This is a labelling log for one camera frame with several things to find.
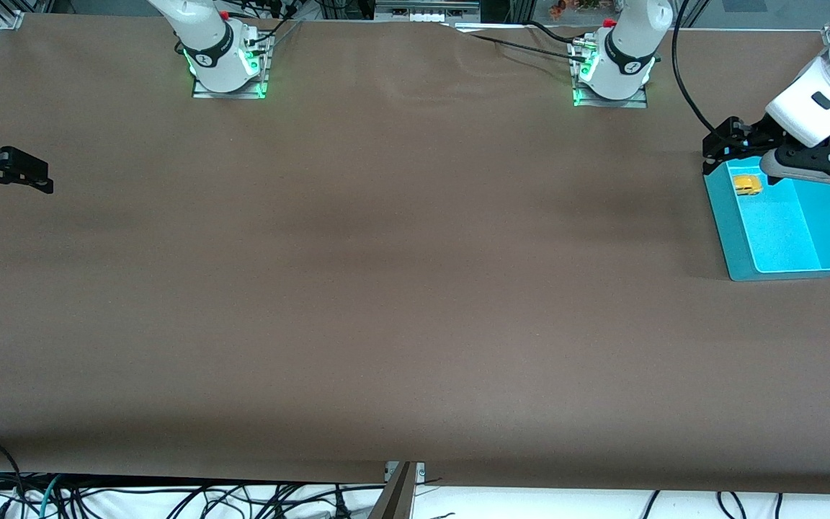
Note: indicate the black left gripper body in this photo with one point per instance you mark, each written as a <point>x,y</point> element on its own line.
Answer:
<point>748,135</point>

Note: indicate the grey metal bar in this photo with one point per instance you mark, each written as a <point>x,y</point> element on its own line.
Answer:
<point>393,501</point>

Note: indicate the metal table edge bracket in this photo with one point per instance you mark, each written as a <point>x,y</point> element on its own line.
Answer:
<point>418,472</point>

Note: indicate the cyan plastic storage bin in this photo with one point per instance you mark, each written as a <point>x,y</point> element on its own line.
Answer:
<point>782,238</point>

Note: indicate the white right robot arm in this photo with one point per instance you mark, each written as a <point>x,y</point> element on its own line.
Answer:
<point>206,50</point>

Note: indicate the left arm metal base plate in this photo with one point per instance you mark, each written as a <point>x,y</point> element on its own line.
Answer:
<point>638,102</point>

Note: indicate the white power strip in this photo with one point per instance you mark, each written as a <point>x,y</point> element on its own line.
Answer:
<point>426,11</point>

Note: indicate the yellow beetle toy car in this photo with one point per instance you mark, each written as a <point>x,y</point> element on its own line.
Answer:
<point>746,185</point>

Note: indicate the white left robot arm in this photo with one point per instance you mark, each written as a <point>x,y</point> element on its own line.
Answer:
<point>826,94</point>

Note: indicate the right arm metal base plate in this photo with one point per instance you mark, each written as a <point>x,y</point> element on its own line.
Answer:
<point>260,86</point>

